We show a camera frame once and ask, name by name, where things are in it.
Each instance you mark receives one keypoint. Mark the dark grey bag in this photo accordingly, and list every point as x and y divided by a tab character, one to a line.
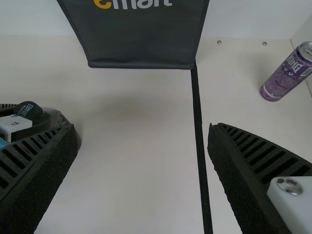
141	34

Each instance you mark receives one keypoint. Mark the purple can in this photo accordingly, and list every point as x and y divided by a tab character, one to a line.
285	75

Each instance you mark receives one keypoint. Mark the black strip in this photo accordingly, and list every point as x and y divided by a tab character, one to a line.
198	122

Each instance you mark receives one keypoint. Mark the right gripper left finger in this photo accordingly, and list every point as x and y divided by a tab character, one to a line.
36	170

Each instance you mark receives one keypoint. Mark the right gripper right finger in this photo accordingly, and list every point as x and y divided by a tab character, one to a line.
256	170

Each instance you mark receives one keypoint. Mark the dark coffee bottle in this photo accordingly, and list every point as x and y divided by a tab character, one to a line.
26	109

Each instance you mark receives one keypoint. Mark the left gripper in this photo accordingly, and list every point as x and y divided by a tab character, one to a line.
3	144

